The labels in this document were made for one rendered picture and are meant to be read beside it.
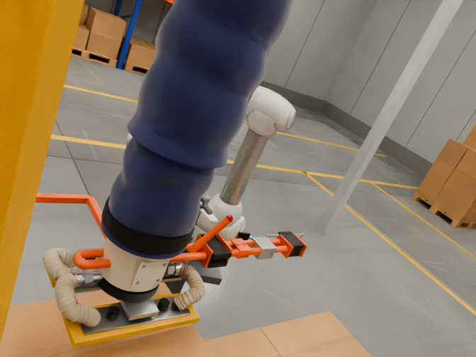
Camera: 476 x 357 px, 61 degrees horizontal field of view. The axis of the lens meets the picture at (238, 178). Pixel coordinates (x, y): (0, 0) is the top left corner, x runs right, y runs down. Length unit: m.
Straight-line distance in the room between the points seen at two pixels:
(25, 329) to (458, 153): 7.93
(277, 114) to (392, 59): 11.37
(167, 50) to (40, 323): 0.85
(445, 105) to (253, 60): 11.10
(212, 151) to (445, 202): 7.80
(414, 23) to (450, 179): 5.79
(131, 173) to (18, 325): 0.60
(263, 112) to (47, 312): 1.06
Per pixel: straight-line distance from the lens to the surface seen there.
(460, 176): 8.45
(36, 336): 1.29
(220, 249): 1.22
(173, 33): 0.81
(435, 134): 11.78
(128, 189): 0.93
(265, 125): 1.71
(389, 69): 12.93
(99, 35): 8.39
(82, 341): 1.02
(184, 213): 0.92
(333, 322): 2.60
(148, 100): 0.85
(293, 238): 1.47
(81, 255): 1.04
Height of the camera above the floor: 1.91
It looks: 21 degrees down
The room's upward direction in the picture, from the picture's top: 24 degrees clockwise
